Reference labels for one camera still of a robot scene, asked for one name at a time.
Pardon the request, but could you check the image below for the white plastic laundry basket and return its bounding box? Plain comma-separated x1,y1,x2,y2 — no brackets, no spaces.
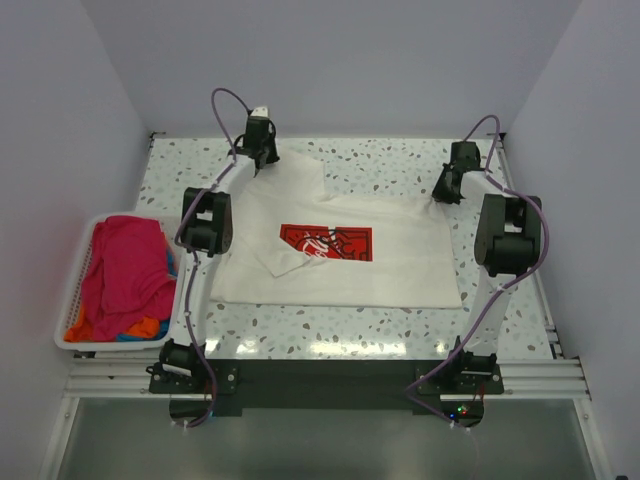
54,212,180,352

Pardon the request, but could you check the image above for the pink t-shirt in basket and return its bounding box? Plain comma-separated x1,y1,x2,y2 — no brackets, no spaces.
77,215,176,342

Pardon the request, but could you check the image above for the orange garment in basket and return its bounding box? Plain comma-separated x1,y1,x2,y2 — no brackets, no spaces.
64,315,169,343

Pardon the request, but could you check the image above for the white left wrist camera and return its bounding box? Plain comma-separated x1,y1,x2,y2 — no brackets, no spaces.
251,106,270,118

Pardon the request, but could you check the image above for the aluminium frame rail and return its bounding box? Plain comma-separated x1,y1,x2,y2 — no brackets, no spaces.
64,136,589,400

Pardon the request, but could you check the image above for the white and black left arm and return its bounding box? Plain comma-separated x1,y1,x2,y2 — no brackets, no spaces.
160,106,279,392

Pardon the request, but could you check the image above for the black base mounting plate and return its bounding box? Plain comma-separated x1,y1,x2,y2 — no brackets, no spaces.
147,359,505,426

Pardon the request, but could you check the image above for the blue garment in basket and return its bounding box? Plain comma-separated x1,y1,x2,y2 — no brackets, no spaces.
116,244,178,342

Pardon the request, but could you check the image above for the white t-shirt red print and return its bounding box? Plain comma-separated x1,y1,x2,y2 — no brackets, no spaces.
211,152,461,309

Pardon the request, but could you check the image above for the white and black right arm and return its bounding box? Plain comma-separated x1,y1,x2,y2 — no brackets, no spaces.
429,140,548,393

